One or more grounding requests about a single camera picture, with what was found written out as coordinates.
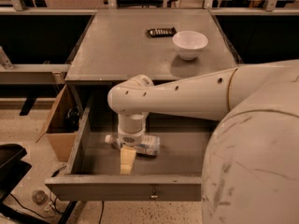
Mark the brown cardboard box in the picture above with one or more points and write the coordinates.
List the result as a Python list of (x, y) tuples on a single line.
[(61, 138)]

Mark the brass drawer knob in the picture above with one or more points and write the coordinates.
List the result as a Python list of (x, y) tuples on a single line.
[(154, 196)]

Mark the white ceramic bowl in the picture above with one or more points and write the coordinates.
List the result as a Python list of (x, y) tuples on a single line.
[(188, 44)]

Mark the grey wooden cabinet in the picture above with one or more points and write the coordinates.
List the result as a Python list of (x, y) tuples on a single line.
[(153, 77)]

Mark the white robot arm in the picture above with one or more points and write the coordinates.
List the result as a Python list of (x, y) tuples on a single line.
[(251, 166)]

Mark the open grey top drawer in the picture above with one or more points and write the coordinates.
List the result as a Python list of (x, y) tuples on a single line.
[(98, 171)]

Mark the black chair base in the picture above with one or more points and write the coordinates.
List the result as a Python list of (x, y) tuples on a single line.
[(12, 167)]

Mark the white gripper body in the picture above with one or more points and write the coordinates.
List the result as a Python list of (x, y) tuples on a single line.
[(131, 138)]

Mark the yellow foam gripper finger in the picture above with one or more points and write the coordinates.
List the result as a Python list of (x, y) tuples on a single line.
[(127, 159)]

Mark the clear plastic water bottle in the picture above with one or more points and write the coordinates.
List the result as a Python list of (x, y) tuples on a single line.
[(149, 145)]

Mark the clear round floor object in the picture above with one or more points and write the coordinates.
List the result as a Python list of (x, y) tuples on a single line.
[(39, 197)]

